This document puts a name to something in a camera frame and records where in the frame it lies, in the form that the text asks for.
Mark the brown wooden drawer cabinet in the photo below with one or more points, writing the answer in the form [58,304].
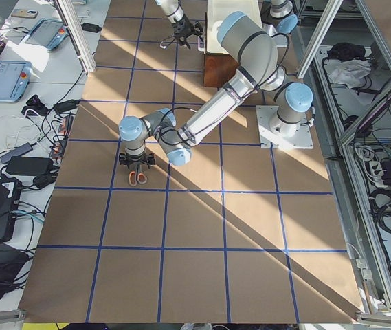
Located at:
[218,69]

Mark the blue teach pendant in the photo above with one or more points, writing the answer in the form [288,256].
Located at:
[48,33]
[14,78]

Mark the blue teach pendant lower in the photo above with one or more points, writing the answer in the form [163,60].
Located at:
[14,78]

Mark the white power strip in cabinet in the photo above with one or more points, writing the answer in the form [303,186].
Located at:
[376,174]

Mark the brown paper table cover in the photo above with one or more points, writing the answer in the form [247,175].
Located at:
[240,234]

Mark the black small power adapter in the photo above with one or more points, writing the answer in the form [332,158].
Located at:
[91,27]

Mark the white crumpled cloth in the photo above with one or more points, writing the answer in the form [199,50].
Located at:
[351,73]

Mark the drawer gripper black finger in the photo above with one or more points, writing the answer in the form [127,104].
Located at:
[184,42]

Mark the black cloth bundle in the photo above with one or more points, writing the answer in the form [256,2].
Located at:
[347,52]

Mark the black gripper body drawer arm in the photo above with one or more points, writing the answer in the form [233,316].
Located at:
[181,29]

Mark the blue teach pendant upper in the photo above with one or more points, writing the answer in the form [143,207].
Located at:
[48,33]

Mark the black power strip orange switches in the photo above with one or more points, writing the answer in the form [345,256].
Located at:
[61,126]

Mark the black power adapter brick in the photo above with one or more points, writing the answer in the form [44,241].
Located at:
[29,166]

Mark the white plastic tray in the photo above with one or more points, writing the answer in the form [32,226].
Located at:
[223,17]

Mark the orange grey handled scissors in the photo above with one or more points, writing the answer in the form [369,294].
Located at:
[136,175]

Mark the black gripper body scissors arm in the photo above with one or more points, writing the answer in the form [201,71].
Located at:
[137,160]

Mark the aluminium frame post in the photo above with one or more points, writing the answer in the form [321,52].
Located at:
[67,13]

